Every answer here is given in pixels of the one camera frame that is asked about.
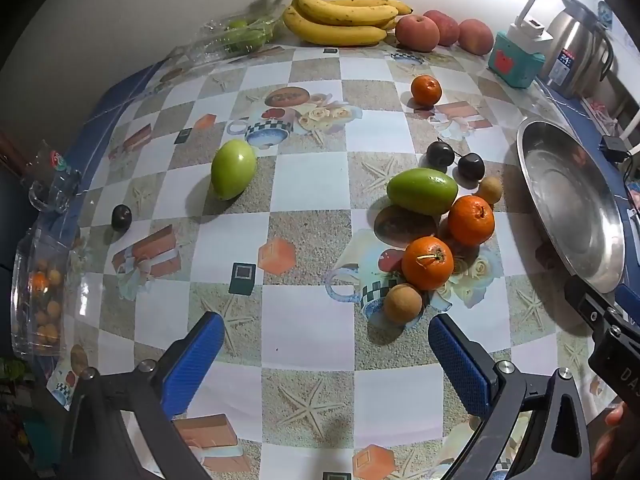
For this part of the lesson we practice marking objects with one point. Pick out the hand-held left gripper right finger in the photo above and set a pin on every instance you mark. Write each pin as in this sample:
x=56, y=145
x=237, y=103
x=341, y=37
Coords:
x=457, y=360

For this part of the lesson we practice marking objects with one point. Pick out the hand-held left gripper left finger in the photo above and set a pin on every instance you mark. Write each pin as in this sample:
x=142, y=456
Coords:
x=197, y=355

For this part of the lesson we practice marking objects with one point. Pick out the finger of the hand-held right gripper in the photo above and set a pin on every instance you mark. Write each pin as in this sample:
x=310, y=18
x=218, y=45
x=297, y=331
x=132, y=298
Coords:
x=587, y=300

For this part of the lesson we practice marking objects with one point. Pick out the tan longan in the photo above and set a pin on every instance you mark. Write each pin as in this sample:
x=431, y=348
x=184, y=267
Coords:
x=402, y=303
x=490, y=190

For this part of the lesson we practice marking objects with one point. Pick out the orange mandarin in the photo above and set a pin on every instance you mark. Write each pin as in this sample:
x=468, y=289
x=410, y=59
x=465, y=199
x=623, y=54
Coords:
x=470, y=220
x=427, y=264
x=426, y=90

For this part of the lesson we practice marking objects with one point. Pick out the stainless steel basin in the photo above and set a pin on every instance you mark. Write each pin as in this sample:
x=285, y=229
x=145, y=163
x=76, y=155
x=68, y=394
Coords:
x=570, y=200

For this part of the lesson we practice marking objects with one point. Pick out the dark plum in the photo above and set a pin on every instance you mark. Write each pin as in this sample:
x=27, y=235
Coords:
x=121, y=217
x=440, y=156
x=471, y=166

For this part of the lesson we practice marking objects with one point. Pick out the green jujube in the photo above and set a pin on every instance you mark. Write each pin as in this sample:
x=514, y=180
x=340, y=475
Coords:
x=422, y=191

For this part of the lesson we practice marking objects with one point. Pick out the green mango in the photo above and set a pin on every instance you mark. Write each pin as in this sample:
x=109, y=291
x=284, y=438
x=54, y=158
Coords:
x=233, y=169

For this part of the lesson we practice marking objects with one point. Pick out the person's right hand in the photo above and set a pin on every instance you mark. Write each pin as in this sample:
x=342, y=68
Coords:
x=612, y=417

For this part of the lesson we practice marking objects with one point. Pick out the checkered printed tablecloth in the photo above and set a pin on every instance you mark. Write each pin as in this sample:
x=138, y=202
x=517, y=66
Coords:
x=300, y=320

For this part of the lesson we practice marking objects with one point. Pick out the black charger adapter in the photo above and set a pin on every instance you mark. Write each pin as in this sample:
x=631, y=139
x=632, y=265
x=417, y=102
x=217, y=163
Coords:
x=614, y=147

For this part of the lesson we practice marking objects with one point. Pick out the clear container of small fruit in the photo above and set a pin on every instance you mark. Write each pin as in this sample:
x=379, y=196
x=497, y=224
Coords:
x=42, y=300

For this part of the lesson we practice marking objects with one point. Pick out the white pipe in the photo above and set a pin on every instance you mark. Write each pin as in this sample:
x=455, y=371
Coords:
x=632, y=125

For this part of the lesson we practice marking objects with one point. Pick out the pink plastic bag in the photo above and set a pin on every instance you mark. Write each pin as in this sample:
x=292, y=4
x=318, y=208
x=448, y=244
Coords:
x=600, y=110

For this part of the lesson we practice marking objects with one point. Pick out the clear glass mug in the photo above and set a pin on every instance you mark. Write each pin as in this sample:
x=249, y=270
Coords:
x=50, y=180

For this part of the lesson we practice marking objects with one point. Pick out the teal plastic toy box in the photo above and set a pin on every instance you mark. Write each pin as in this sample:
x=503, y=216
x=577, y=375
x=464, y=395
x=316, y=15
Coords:
x=515, y=62

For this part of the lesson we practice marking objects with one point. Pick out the stainless steel thermos jug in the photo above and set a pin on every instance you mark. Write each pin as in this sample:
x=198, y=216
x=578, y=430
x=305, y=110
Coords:
x=575, y=45

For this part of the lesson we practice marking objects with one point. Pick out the white power strip lamp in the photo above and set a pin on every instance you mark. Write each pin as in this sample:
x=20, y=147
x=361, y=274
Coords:
x=530, y=27

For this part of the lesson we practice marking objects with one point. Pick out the red apple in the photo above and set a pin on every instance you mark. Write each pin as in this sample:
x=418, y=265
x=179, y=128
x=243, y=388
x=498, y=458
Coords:
x=448, y=26
x=476, y=36
x=417, y=34

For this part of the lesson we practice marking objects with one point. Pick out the yellow banana bunch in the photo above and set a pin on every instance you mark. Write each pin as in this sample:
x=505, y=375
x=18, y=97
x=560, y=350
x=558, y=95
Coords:
x=330, y=32

